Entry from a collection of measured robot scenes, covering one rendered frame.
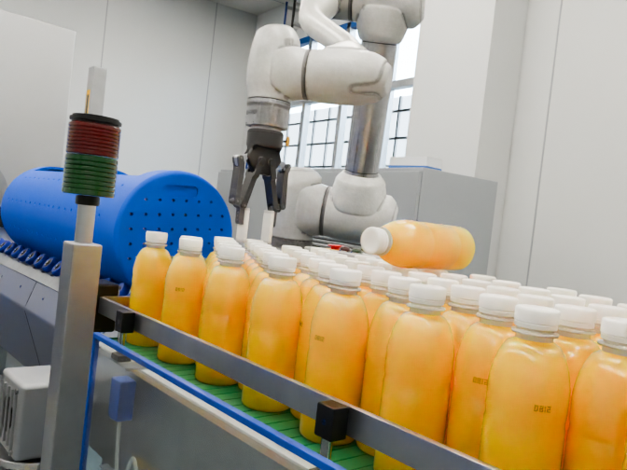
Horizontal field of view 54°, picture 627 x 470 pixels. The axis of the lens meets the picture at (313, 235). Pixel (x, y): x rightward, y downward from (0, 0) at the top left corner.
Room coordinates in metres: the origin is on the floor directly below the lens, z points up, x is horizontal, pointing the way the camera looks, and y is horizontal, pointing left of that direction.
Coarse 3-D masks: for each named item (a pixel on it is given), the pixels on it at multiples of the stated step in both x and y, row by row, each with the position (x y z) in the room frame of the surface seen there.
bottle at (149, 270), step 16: (144, 256) 1.10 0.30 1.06; (160, 256) 1.11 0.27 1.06; (144, 272) 1.10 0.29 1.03; (160, 272) 1.10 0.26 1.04; (144, 288) 1.10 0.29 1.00; (160, 288) 1.11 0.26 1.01; (144, 304) 1.10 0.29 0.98; (160, 304) 1.11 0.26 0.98; (128, 336) 1.11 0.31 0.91; (144, 336) 1.10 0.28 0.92
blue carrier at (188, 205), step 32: (32, 192) 1.70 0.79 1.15; (128, 192) 1.27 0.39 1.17; (160, 192) 1.30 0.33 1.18; (192, 192) 1.35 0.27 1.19; (32, 224) 1.65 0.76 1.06; (64, 224) 1.46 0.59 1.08; (96, 224) 1.31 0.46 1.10; (128, 224) 1.25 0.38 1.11; (160, 224) 1.30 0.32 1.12; (192, 224) 1.35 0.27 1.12; (224, 224) 1.41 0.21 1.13; (128, 256) 1.26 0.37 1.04
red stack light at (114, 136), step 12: (72, 120) 0.76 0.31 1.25; (72, 132) 0.76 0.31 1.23; (84, 132) 0.75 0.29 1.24; (96, 132) 0.75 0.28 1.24; (108, 132) 0.76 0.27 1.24; (120, 132) 0.79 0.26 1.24; (72, 144) 0.75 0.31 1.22; (84, 144) 0.75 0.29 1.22; (96, 144) 0.75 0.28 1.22; (108, 144) 0.76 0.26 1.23; (108, 156) 0.76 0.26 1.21
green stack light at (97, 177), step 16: (64, 160) 0.76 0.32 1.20; (80, 160) 0.75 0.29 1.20; (96, 160) 0.75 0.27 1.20; (112, 160) 0.77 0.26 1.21; (64, 176) 0.76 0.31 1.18; (80, 176) 0.75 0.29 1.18; (96, 176) 0.75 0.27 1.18; (112, 176) 0.77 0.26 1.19; (64, 192) 0.76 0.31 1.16; (80, 192) 0.75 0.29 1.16; (96, 192) 0.76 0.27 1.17; (112, 192) 0.78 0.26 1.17
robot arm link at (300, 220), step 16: (288, 176) 1.84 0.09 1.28; (304, 176) 1.84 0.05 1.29; (320, 176) 1.89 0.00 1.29; (288, 192) 1.83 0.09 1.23; (304, 192) 1.82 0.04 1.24; (320, 192) 1.83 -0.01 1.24; (288, 208) 1.83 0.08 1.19; (304, 208) 1.82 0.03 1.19; (320, 208) 1.82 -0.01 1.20; (288, 224) 1.83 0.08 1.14; (304, 224) 1.83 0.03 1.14; (304, 240) 1.86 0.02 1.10
